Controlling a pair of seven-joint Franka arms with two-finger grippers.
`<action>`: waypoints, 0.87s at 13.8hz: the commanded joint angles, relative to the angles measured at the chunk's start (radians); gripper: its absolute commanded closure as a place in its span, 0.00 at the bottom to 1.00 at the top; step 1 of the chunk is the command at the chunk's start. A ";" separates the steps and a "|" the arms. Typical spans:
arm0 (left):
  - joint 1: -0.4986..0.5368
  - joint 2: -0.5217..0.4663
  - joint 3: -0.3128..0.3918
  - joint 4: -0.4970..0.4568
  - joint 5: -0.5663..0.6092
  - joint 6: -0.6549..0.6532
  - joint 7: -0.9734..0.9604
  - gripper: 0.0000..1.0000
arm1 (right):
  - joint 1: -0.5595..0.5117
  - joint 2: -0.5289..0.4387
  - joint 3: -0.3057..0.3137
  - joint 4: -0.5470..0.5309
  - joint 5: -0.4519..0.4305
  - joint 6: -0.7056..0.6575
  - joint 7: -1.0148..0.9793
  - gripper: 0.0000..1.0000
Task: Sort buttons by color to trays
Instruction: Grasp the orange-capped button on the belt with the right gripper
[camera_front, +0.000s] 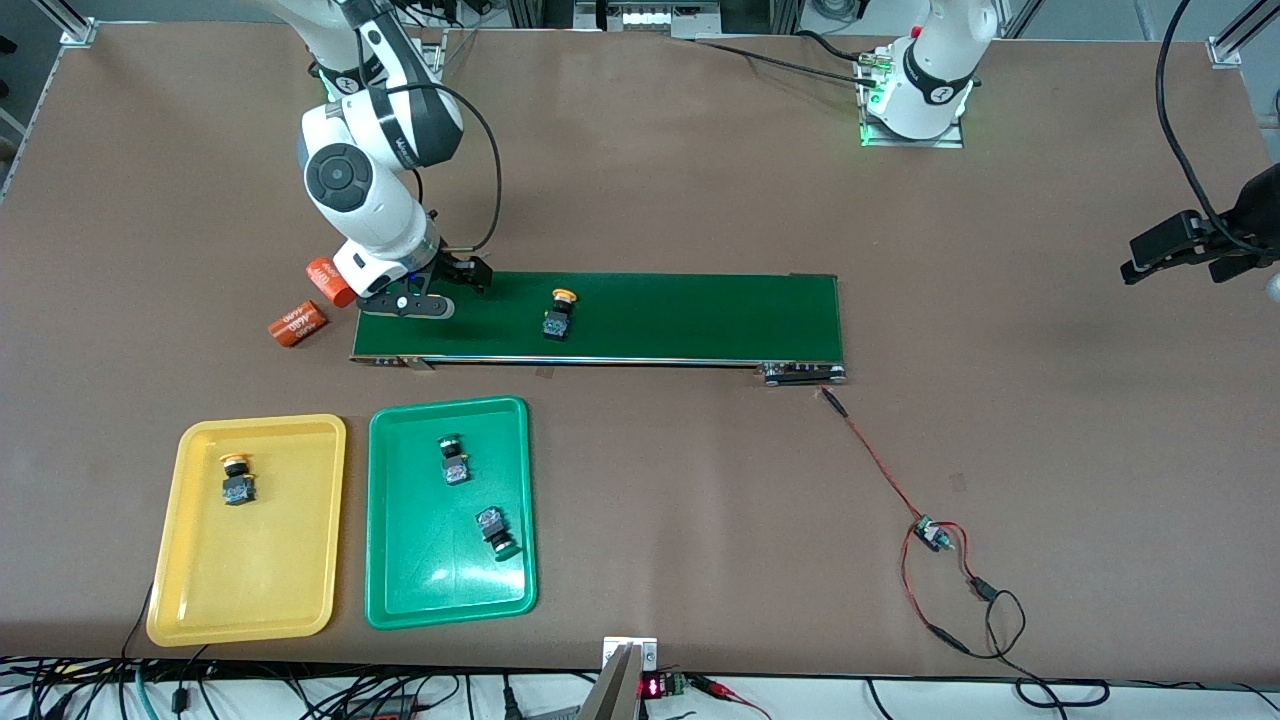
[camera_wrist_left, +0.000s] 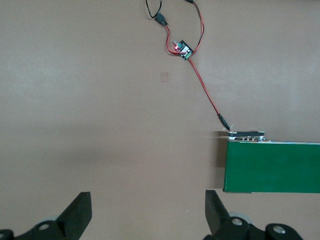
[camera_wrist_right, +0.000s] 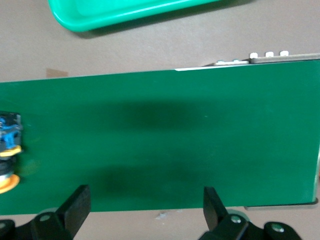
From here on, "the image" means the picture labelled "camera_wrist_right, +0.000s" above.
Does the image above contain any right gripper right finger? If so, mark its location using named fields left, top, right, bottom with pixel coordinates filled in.
left=202, top=186, right=301, bottom=240

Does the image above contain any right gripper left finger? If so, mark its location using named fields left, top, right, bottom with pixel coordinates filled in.
left=0, top=184, right=92, bottom=240

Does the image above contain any yellow push button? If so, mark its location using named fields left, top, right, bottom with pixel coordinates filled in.
left=0, top=111, right=25, bottom=195

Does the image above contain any green conveyor belt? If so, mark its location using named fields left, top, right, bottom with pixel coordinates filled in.
left=0, top=51, right=320, bottom=216

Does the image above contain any green plastic tray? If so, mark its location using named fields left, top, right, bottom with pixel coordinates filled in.
left=47, top=0, right=226, bottom=33

